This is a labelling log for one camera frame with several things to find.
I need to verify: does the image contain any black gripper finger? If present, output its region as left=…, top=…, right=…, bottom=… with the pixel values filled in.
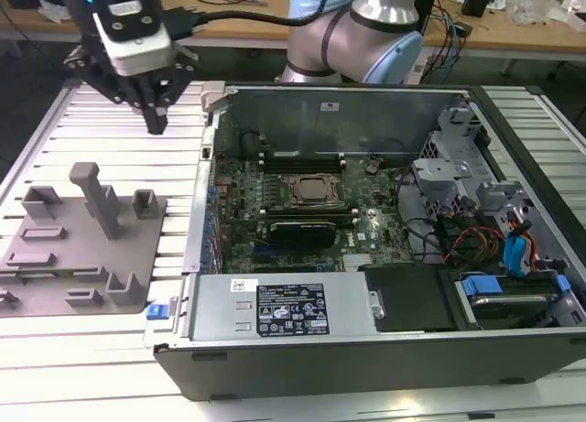
left=63, top=46, right=156, bottom=135
left=148, top=44, right=201, bottom=135

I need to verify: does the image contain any black RAM slot bank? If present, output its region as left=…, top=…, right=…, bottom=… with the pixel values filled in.
left=260, top=147, right=347, bottom=175
left=260, top=205, right=361, bottom=220

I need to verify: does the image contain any crumpled white paper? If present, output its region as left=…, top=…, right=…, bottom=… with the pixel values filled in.
left=38, top=0, right=70, bottom=21

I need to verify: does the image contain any wooden desk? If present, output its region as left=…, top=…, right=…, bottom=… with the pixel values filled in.
left=0, top=0, right=586, bottom=49

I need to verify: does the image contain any black cylindrical capacitor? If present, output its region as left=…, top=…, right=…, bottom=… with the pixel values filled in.
left=240, top=131, right=262, bottom=156

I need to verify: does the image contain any CPU socket with metal cover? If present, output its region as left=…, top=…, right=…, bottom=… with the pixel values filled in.
left=284, top=173, right=343, bottom=207

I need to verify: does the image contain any gray plastic parts rack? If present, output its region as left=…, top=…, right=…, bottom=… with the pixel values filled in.
left=0, top=161, right=169, bottom=320

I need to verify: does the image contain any silver CPU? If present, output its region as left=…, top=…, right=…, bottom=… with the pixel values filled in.
left=298, top=179, right=331, bottom=201

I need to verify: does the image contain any black graphics card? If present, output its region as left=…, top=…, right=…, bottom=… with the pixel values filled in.
left=268, top=219, right=338, bottom=250

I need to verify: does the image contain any green motherboard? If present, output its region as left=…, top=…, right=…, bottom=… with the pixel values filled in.
left=212, top=151, right=413, bottom=275

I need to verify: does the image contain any silver power supply unit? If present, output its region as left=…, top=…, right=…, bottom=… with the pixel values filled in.
left=187, top=273, right=384, bottom=343

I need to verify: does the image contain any silver finned heatsink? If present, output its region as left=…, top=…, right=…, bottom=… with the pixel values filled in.
left=342, top=253, right=374, bottom=272

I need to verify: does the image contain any black power supply label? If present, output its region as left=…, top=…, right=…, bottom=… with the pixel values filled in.
left=255, top=282, right=331, bottom=339

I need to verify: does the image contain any gray metal drive cage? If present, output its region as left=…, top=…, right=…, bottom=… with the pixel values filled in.
left=409, top=103, right=541, bottom=222

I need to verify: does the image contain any small black box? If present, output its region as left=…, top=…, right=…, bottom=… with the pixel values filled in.
left=461, top=0, right=494, bottom=16

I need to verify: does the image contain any black plastic air shroud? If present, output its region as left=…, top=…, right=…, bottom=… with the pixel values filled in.
left=359, top=264, right=459, bottom=334

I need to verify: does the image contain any black open PC case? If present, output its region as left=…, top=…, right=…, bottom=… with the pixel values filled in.
left=144, top=81, right=586, bottom=403

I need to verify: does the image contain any clear plastic bag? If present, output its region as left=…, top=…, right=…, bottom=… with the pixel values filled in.
left=510, top=0, right=558, bottom=26

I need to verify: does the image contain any hard disk in blue carrier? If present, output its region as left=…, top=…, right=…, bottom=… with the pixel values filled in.
left=455, top=273, right=571, bottom=331

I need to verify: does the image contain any red and white carton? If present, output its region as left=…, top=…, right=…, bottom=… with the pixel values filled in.
left=567, top=0, right=586, bottom=29

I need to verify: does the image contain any thick black gripper cable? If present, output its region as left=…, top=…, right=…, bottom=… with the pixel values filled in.
left=162, top=0, right=353, bottom=43

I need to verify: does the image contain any hanging blue cable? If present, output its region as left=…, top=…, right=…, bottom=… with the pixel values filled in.
left=438, top=9, right=461, bottom=82

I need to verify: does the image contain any red and yellow wire bundle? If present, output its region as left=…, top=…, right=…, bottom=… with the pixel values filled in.
left=450, top=226, right=505, bottom=265

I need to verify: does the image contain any blue flat data wire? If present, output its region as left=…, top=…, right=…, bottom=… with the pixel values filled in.
left=502, top=214, right=536, bottom=276

